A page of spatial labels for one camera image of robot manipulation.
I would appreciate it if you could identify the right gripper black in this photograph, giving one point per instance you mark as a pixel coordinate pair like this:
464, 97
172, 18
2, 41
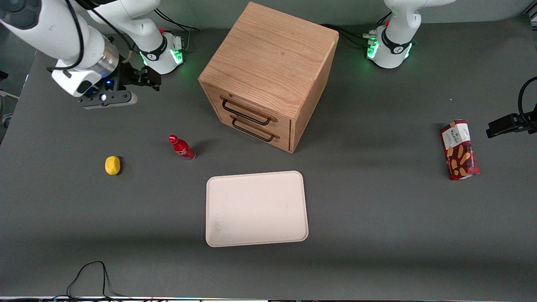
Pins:
129, 76

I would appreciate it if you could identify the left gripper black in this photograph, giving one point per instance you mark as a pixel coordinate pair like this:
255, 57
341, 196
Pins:
504, 124

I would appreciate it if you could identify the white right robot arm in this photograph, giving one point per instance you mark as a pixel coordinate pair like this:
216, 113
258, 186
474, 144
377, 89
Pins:
54, 29

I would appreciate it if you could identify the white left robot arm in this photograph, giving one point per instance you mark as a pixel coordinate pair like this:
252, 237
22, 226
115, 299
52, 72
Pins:
394, 50

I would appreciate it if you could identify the red coke bottle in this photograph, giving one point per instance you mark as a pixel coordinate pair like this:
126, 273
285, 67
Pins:
182, 148

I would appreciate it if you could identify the beige plastic tray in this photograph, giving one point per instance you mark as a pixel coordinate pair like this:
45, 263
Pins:
256, 209

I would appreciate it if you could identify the red shortbread cookie box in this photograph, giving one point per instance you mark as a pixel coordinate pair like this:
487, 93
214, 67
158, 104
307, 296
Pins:
460, 151

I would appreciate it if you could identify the yellow lemon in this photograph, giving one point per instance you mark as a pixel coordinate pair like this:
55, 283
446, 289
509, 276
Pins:
112, 165

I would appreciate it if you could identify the wooden two-drawer cabinet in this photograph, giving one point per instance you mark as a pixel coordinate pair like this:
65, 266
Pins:
272, 54

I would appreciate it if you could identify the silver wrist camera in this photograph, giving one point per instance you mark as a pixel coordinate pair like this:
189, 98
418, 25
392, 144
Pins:
109, 99

